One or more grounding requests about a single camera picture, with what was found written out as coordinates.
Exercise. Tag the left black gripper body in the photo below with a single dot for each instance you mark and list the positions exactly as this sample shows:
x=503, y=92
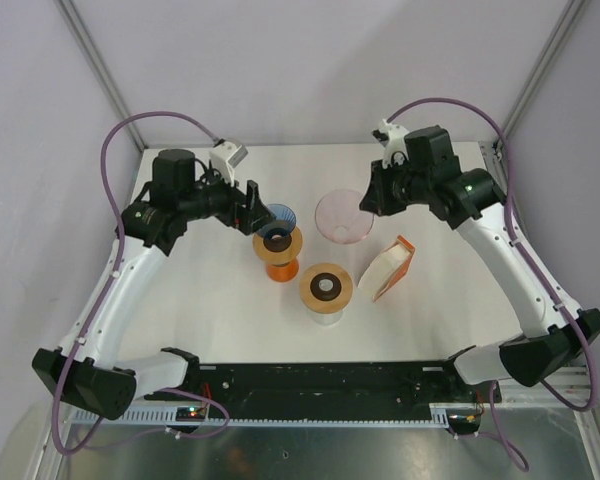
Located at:
x=221, y=203

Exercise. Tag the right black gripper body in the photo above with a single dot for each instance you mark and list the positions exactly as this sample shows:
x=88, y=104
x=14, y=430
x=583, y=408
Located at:
x=404, y=188

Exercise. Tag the blue glass dripper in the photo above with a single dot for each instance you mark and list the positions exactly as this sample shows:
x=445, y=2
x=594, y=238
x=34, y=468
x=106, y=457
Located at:
x=283, y=223

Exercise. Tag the pink glass dripper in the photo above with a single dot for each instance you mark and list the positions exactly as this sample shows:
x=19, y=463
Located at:
x=338, y=217

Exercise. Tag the orange glass carafe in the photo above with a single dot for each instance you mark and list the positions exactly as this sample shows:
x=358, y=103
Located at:
x=282, y=273

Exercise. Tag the coffee filter pack orange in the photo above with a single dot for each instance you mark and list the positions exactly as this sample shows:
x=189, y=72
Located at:
x=387, y=268

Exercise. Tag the clear glass carafe brown collar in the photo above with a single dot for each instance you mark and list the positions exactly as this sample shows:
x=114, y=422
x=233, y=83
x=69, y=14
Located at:
x=325, y=318

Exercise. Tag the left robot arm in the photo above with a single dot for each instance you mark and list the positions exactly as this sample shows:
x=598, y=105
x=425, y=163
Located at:
x=84, y=370

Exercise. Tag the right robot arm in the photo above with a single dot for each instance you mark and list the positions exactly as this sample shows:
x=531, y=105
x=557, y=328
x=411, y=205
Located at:
x=421, y=168

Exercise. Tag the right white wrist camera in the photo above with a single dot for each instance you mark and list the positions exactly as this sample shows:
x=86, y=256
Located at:
x=392, y=138

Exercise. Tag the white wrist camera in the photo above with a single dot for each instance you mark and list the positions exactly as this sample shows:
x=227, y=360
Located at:
x=226, y=156
x=392, y=138

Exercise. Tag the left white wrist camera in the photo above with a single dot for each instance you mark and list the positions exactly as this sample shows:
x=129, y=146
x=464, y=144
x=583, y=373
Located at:
x=226, y=156

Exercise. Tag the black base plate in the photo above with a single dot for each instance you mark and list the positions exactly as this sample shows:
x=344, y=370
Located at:
x=288, y=386

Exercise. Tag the grey cable duct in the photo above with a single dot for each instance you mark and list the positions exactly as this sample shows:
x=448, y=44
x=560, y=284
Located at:
x=193, y=414

